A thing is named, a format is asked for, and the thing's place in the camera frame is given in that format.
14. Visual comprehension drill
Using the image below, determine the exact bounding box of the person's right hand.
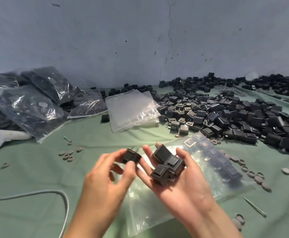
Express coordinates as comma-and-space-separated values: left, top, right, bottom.
136, 145, 219, 223

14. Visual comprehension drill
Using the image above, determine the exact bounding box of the cluster of black bagged parts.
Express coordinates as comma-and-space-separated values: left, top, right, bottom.
183, 136, 244, 189

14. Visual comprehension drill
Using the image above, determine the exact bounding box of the row of black plastic parts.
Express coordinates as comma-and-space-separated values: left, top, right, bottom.
90, 83, 158, 97

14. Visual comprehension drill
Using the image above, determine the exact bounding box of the pile of black plastic parts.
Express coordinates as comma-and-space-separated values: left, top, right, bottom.
242, 74, 289, 107
156, 72, 289, 155

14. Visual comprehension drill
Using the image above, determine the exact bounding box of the person's right forearm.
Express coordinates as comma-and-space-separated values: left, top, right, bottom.
184, 203, 245, 238

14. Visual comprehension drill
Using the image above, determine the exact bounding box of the green table cloth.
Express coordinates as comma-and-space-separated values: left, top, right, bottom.
0, 83, 289, 238

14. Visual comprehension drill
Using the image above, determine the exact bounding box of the white handheld controller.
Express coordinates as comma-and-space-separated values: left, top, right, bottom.
0, 130, 33, 150

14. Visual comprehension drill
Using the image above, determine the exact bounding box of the braided metal hose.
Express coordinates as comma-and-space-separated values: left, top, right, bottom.
0, 190, 69, 238

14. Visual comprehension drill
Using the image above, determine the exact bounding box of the stack of empty clear bags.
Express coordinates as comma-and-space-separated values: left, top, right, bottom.
105, 89, 161, 134

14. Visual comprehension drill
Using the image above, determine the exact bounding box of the large filled clear parts bag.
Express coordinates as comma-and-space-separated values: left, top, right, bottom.
0, 85, 68, 143

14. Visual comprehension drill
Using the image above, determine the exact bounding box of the person's left hand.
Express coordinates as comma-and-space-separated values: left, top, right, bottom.
79, 149, 137, 217

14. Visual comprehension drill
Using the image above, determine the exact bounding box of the clear zip bag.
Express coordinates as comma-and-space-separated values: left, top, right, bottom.
127, 132, 257, 237

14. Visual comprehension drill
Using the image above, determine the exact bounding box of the person's left forearm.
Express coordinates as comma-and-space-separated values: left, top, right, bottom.
63, 208, 115, 238

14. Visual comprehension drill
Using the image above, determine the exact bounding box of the grey pointed pin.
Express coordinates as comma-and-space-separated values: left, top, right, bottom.
243, 197, 267, 218

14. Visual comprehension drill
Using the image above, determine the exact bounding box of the group of grey round caps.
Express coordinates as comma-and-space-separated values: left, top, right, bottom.
58, 141, 83, 163
219, 149, 272, 193
231, 213, 246, 231

